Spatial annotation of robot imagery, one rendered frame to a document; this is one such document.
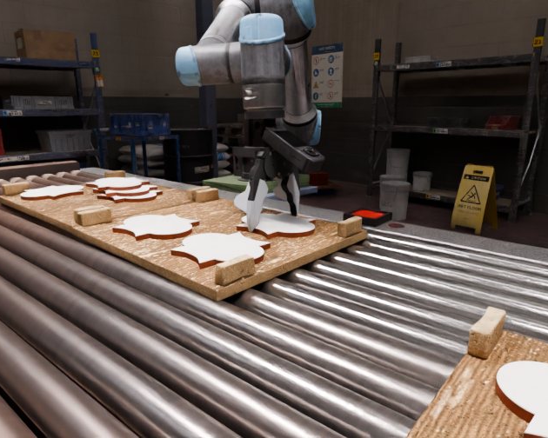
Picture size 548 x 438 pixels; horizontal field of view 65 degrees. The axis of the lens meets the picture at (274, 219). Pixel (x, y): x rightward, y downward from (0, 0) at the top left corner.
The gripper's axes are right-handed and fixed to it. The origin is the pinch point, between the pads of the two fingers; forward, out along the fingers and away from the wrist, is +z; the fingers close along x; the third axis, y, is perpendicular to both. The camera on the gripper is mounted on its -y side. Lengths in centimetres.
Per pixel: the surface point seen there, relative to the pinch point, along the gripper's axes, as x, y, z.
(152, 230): 18.5, 11.7, -0.7
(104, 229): 22.3, 21.6, -0.2
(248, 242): 12.1, -5.0, 0.1
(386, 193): -337, 159, 58
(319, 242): 2.1, -11.3, 1.4
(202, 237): 15.3, 2.4, -0.3
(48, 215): 25.3, 39.6, -1.0
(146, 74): -281, 496, -86
